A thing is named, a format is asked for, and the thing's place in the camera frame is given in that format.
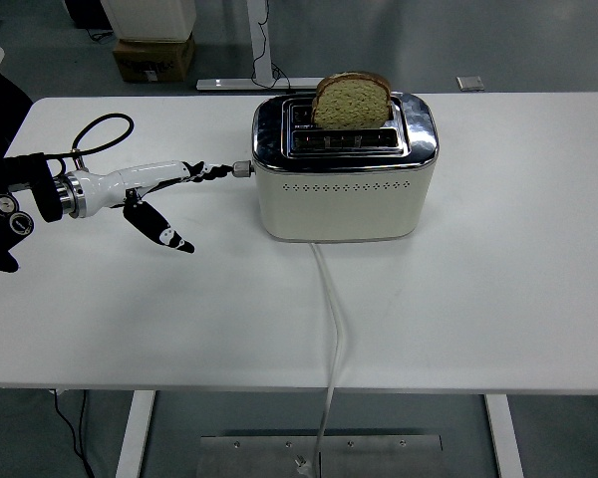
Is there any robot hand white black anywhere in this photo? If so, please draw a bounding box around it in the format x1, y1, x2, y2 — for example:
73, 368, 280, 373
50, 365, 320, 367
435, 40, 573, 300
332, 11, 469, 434
77, 159, 236, 255

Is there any cream chrome toaster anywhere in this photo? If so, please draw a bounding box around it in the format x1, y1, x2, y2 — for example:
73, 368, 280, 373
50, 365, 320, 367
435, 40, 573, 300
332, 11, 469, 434
251, 91, 440, 244

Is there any brown cardboard box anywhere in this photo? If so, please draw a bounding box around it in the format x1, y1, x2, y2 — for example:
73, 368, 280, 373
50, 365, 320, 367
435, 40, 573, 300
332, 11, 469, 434
112, 33, 196, 84

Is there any black chair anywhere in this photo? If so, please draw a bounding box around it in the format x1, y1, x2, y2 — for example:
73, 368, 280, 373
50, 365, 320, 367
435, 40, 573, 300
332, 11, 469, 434
0, 69, 35, 160

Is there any white plastic container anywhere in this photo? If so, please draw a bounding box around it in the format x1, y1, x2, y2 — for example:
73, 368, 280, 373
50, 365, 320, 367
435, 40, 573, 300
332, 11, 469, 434
99, 0, 198, 43

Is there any black box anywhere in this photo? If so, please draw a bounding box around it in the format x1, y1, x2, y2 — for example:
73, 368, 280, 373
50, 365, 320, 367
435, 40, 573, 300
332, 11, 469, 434
63, 0, 114, 30

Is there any brown bread slice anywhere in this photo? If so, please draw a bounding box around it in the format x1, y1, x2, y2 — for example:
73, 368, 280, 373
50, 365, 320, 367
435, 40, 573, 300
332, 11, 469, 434
311, 71, 394, 131

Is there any white table leg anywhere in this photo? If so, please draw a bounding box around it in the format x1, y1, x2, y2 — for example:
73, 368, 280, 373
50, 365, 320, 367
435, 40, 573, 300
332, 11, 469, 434
483, 394, 525, 478
114, 390, 156, 478

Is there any grey metal plate with screws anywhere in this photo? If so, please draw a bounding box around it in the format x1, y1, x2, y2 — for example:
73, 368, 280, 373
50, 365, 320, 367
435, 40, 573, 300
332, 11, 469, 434
197, 434, 444, 478

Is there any white desk leg frame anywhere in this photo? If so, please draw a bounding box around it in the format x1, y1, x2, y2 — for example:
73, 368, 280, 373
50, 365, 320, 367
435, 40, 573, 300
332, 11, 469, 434
196, 0, 325, 93

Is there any thin black desk cable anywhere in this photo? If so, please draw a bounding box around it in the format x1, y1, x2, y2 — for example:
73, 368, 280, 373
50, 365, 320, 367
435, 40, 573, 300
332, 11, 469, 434
251, 0, 295, 94

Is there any black cable under table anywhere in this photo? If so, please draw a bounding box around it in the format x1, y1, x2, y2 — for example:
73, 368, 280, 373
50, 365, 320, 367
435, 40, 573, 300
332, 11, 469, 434
77, 390, 89, 454
53, 390, 97, 478

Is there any white toaster power cable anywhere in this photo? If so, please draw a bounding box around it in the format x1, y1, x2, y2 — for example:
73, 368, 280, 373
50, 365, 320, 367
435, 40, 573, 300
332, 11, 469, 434
293, 241, 348, 473

